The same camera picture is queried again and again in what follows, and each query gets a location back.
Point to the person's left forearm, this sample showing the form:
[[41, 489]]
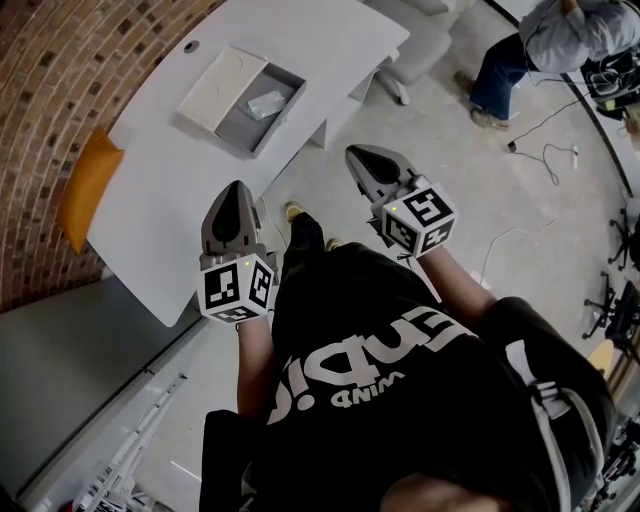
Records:
[[255, 365]]

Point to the person's left shoe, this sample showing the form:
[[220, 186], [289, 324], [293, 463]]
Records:
[[294, 210]]

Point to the white chair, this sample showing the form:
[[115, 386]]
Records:
[[415, 55]]

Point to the person's right forearm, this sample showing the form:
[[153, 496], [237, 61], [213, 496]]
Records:
[[455, 280]]

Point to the person's black printed t-shirt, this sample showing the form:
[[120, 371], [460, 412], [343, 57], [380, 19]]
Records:
[[395, 380]]

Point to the small white adapter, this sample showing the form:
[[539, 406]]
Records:
[[575, 156]]

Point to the grey cabinet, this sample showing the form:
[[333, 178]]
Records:
[[75, 360]]

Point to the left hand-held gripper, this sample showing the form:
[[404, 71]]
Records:
[[235, 287]]

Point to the person's black trouser leg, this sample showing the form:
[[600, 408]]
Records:
[[307, 237]]

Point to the black office chair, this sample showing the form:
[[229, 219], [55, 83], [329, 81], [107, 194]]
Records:
[[627, 225], [620, 310]]

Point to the black equipment backpack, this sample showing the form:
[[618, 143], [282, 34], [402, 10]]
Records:
[[612, 85]]

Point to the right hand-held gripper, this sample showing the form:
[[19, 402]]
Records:
[[417, 217]]

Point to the white shelf rack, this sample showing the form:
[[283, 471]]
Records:
[[135, 450]]

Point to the orange cushion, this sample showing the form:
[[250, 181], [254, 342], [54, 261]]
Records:
[[87, 190]]

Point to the person's shoe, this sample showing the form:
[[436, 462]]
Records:
[[333, 244], [294, 210]]

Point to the person's right shoe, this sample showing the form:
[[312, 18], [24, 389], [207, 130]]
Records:
[[333, 244]]

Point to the grey box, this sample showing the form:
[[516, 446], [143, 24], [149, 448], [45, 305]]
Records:
[[250, 135]]

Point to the cream box lid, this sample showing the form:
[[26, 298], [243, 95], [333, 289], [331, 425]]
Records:
[[220, 92]]

